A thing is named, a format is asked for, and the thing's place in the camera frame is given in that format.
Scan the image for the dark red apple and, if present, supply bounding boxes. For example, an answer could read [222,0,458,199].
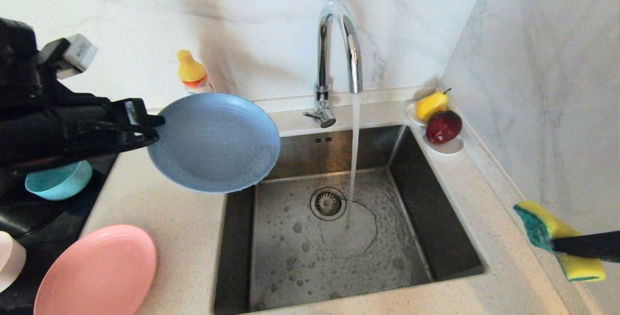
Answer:
[426,110,463,144]

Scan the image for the yellow pear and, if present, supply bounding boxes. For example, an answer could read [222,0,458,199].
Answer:
[416,88,451,122]

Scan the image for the white fruit dish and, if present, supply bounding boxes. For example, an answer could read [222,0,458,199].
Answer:
[406,102,465,156]

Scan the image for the large salmon pink plate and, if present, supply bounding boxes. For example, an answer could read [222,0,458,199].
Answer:
[33,224,158,315]

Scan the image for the metal sink drain strainer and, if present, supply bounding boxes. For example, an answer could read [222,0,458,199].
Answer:
[310,188,347,221]

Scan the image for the stainless steel sink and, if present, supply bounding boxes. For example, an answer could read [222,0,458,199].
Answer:
[214,124,486,315]

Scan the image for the blue plate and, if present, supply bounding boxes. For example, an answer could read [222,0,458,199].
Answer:
[147,93,281,194]

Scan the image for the orange dish soap bottle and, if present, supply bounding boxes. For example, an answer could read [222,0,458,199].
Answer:
[176,49,214,95]

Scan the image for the teal bowl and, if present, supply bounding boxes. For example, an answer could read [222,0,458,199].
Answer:
[25,160,93,201]

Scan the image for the small light pink plate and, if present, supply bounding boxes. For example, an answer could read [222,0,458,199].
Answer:
[0,231,27,292]

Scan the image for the black induction cooktop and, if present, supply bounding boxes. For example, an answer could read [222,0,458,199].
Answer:
[0,153,119,315]

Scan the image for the yellow sponge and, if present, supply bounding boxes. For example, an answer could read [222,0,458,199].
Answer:
[513,201,607,282]

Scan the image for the chrome gooseneck faucet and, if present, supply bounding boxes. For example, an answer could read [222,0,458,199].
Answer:
[304,0,364,129]

